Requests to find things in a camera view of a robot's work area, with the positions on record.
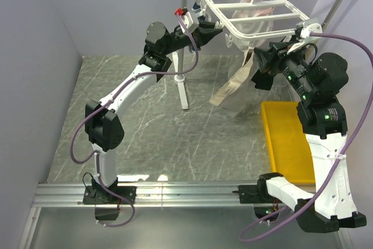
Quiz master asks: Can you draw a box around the white pink underwear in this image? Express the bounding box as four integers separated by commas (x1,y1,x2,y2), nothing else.
233,0,277,40

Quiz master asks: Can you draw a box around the navy blue underwear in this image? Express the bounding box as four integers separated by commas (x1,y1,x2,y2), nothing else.
192,2,206,20

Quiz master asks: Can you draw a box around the white clip hanger frame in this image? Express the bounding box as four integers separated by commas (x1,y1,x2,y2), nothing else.
195,0,309,51

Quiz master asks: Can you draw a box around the aluminium mounting rail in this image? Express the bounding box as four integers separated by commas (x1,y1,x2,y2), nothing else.
17,181,355,249

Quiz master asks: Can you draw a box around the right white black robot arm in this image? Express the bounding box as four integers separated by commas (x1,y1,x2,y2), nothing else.
238,42,367,233

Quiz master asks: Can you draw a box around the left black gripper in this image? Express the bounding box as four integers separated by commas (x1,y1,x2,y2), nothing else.
163,19,223,57

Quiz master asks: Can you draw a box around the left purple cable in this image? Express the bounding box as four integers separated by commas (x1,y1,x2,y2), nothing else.
69,15,200,228

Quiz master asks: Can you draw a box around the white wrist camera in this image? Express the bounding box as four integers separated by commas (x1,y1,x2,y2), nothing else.
287,18,323,54
174,8,199,35

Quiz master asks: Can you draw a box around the yellow plastic tray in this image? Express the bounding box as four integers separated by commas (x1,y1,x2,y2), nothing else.
261,101,315,184

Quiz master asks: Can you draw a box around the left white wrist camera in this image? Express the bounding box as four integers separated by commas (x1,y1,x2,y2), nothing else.
174,8,199,35

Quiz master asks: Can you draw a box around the black underwear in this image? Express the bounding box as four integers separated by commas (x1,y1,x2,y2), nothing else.
251,70,275,91

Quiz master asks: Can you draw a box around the purple cable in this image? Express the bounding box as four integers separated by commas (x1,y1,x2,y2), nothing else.
238,32,373,243
69,15,200,228

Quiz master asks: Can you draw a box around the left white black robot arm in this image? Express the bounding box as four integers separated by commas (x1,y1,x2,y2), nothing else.
85,21,223,204

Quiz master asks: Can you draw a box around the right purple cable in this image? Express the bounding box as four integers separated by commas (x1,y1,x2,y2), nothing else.
238,32,373,243

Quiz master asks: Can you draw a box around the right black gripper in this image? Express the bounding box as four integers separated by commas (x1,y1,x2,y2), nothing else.
253,39,316,100

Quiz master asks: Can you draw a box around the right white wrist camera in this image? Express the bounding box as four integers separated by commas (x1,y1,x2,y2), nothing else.
287,18,323,54

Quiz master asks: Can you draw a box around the grey underwear beige waistband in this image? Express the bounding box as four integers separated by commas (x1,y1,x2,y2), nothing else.
209,47,257,117

